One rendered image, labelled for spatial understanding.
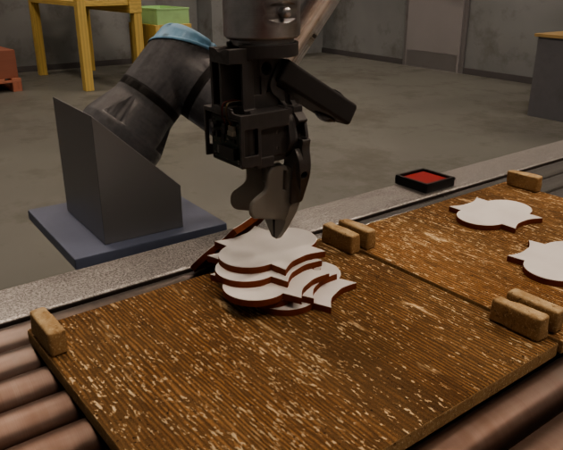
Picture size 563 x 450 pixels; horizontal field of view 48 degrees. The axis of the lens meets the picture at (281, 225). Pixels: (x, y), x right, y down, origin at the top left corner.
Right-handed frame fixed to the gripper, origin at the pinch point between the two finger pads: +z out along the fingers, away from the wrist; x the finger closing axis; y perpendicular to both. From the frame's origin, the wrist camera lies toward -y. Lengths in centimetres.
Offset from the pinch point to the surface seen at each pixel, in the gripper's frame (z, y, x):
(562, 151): 11, -90, -20
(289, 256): 3.7, -0.5, 0.9
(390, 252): 8.1, -17.5, 0.1
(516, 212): 7.5, -41.7, 2.3
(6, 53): 58, -150, -733
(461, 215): 7.4, -34.2, -1.8
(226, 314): 7.8, 8.5, 1.5
